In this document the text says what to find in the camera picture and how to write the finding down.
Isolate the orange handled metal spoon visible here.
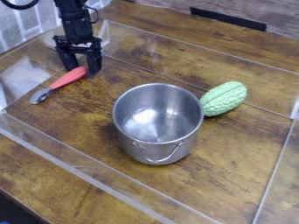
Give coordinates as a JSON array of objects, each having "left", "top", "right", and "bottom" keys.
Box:
[{"left": 29, "top": 66, "right": 88, "bottom": 104}]

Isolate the green bitter melon toy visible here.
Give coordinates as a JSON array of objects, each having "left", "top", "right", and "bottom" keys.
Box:
[{"left": 200, "top": 81, "right": 247, "bottom": 116}]

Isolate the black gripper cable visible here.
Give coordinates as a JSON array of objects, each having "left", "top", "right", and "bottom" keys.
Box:
[{"left": 82, "top": 5, "right": 100, "bottom": 25}]

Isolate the stainless steel pot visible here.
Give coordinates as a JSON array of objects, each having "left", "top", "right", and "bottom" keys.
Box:
[{"left": 112, "top": 83, "right": 204, "bottom": 165}]

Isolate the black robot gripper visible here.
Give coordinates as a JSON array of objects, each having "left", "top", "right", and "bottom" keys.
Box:
[{"left": 53, "top": 0, "right": 101, "bottom": 76}]

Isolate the clear acrylic enclosure wall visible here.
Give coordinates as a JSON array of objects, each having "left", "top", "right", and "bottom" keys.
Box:
[{"left": 0, "top": 21, "right": 299, "bottom": 224}]

